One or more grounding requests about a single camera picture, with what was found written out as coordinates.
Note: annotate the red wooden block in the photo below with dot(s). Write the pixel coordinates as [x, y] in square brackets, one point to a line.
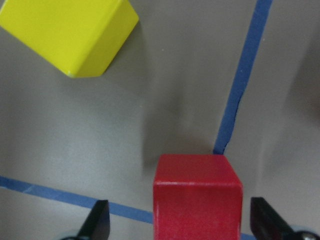
[196, 197]

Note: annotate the yellow wooden block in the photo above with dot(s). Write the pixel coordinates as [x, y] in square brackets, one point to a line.
[79, 37]

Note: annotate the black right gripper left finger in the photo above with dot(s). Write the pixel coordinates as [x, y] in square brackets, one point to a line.
[97, 224]

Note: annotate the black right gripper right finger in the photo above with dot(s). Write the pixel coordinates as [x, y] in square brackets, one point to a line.
[267, 224]

